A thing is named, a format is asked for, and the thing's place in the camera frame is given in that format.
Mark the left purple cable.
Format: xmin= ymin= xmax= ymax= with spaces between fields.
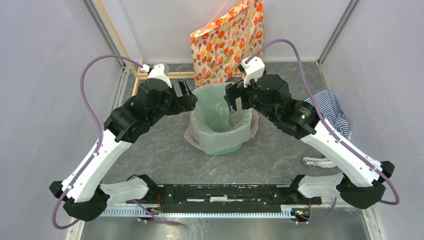
xmin=51 ymin=54 xmax=150 ymax=230

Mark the pink plastic trash bag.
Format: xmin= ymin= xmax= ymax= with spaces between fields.
xmin=183 ymin=82 xmax=260 ymax=156

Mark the purple cable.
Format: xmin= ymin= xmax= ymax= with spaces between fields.
xmin=245 ymin=38 xmax=401 ymax=224
xmin=51 ymin=54 xmax=150 ymax=230

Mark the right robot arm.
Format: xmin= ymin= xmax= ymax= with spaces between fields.
xmin=224 ymin=74 xmax=395 ymax=209

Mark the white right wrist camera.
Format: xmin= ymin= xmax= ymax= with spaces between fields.
xmin=238 ymin=56 xmax=265 ymax=88

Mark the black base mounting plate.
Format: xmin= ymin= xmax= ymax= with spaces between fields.
xmin=139 ymin=184 xmax=322 ymax=214

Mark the white slotted cable duct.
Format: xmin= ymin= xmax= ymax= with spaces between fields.
xmin=100 ymin=206 xmax=295 ymax=220

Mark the green plastic trash bin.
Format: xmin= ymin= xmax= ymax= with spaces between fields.
xmin=190 ymin=82 xmax=253 ymax=157

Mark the wooden stick frame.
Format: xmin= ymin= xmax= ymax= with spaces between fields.
xmin=95 ymin=0 xmax=260 ymax=98

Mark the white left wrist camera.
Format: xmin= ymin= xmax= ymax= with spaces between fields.
xmin=139 ymin=62 xmax=173 ymax=88

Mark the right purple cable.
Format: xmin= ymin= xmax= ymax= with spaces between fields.
xmin=245 ymin=38 xmax=401 ymax=224

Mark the floral orange fabric bag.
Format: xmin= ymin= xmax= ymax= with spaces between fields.
xmin=190 ymin=0 xmax=265 ymax=88

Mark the blue white striped cloth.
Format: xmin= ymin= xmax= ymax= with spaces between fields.
xmin=303 ymin=90 xmax=352 ymax=168

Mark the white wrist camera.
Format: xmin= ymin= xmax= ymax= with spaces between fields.
xmin=238 ymin=56 xmax=265 ymax=88
xmin=139 ymin=62 xmax=173 ymax=88

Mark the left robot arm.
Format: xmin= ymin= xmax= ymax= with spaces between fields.
xmin=49 ymin=78 xmax=198 ymax=222

